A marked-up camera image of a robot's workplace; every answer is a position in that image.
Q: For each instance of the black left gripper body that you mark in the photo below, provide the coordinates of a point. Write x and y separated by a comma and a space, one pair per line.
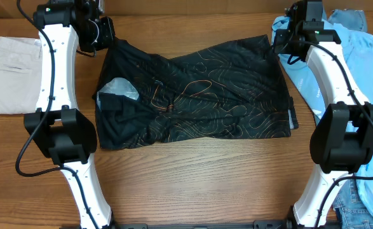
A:
105, 36

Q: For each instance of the light blue t-shirt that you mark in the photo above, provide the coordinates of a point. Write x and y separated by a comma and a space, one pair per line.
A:
357, 47

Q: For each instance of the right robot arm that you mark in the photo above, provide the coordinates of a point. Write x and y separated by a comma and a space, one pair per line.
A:
343, 139

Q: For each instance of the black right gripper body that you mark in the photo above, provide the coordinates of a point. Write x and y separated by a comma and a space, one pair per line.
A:
282, 44

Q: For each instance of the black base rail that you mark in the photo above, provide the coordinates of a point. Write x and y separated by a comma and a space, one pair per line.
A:
199, 226

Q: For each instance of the blue denim jeans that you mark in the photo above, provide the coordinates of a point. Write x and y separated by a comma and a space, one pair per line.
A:
350, 210

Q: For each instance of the folded beige trousers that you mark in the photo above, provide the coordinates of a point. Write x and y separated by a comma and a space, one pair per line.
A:
20, 74

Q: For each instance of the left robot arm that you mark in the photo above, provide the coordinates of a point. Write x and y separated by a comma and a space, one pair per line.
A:
61, 132

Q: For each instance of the black patterned cycling jersey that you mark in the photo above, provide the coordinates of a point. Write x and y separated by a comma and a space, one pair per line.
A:
233, 90

